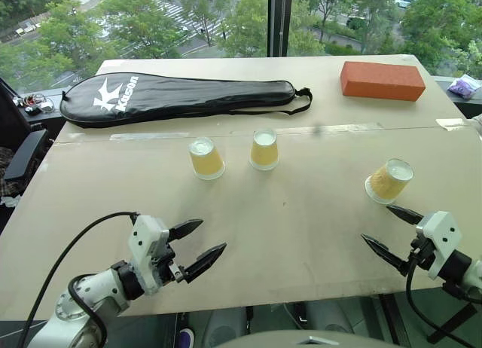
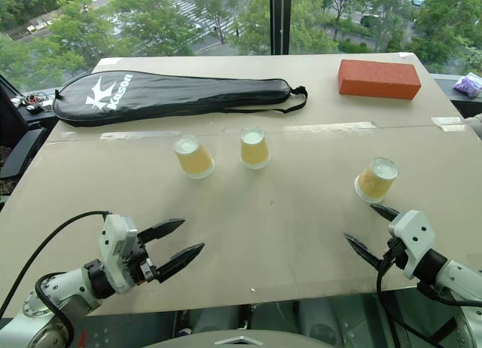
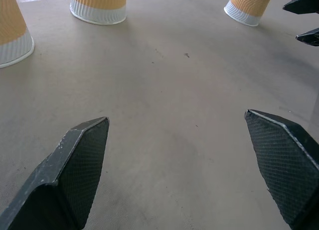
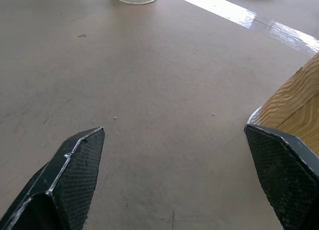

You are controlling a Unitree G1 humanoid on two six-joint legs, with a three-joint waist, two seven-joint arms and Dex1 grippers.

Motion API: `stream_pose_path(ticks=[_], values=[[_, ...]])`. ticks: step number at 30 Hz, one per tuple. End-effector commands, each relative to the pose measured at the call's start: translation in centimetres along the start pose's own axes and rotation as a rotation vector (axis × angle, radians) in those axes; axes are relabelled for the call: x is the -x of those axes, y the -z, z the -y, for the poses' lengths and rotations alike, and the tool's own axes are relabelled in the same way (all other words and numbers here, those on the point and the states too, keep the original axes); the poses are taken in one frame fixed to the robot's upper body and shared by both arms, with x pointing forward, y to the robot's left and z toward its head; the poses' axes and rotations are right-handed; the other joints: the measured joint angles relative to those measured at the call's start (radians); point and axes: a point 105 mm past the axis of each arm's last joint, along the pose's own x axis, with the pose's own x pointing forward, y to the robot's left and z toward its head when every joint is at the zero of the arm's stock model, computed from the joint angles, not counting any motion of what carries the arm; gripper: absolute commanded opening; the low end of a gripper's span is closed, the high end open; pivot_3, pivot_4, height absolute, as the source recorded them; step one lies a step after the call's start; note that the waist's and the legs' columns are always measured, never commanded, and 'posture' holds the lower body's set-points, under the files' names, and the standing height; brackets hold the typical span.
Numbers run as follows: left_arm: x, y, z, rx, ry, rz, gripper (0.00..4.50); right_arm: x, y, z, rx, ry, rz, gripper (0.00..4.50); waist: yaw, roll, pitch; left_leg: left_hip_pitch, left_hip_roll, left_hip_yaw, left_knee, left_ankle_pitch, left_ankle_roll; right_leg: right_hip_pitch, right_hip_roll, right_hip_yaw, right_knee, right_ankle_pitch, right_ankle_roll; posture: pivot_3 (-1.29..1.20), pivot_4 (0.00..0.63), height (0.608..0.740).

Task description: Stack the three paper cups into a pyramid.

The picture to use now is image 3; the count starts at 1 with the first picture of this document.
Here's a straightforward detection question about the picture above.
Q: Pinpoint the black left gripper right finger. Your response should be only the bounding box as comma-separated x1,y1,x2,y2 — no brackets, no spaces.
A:
244,109,319,230

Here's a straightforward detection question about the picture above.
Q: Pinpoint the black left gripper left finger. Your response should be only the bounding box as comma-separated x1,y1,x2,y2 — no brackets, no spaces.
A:
0,116,110,230

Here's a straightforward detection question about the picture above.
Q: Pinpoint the orange and white paper cup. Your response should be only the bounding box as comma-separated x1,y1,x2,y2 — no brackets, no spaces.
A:
69,0,127,26
223,0,275,27
0,0,35,69

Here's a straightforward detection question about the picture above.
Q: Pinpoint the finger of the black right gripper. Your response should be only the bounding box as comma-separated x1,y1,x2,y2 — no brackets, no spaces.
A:
282,0,319,15
295,27,319,47

